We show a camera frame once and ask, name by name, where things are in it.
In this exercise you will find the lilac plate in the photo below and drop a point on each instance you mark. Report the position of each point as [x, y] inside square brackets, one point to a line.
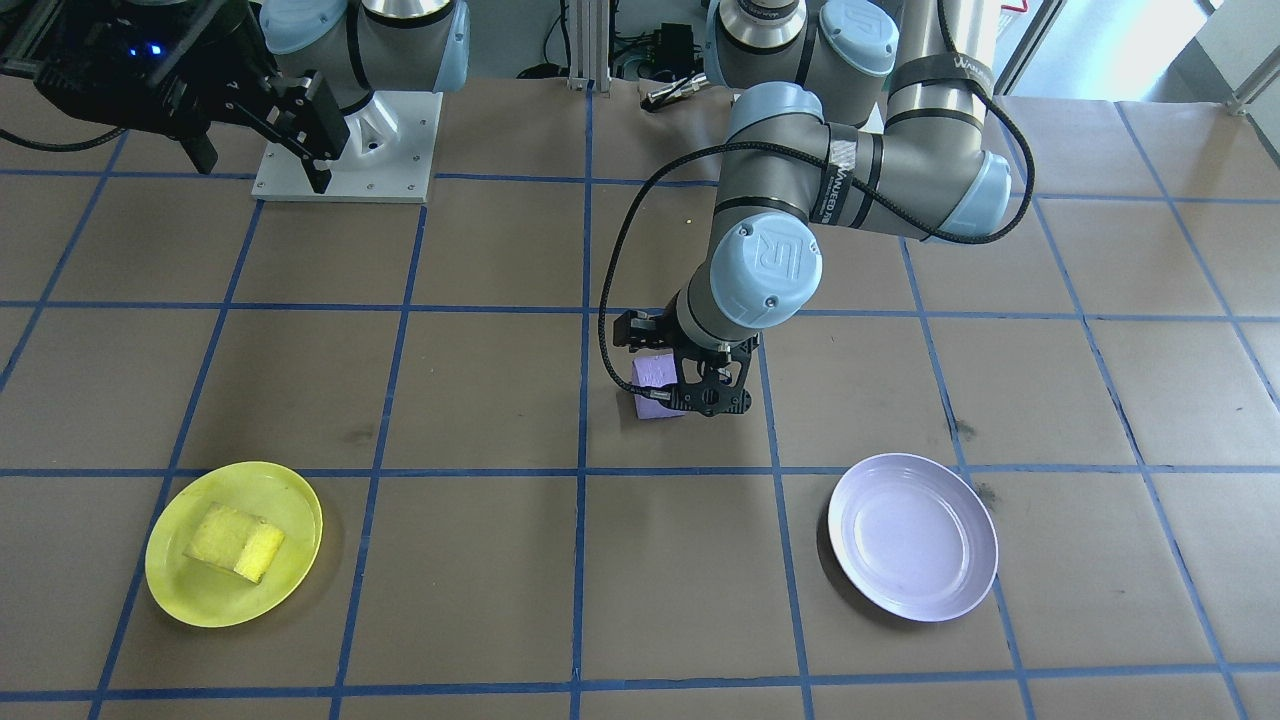
[915, 540]

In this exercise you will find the silver UR5e robot arm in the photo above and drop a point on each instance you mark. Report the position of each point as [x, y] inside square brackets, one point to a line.
[400, 40]
[900, 170]

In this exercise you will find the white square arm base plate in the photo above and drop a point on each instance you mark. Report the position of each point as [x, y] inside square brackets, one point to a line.
[400, 170]

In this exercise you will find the black electronics board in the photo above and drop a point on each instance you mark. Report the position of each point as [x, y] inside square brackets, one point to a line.
[665, 48]

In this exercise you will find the purple foam block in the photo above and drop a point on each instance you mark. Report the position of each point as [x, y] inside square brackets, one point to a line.
[655, 385]

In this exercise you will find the yellow plate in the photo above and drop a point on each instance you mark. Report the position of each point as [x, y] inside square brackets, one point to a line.
[200, 592]

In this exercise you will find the white bar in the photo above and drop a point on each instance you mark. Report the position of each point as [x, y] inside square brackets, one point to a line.
[1258, 85]

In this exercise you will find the aluminium frame bar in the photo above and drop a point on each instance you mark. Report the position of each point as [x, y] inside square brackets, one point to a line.
[1030, 45]

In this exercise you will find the yellow foam block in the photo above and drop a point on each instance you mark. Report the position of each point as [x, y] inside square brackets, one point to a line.
[235, 542]

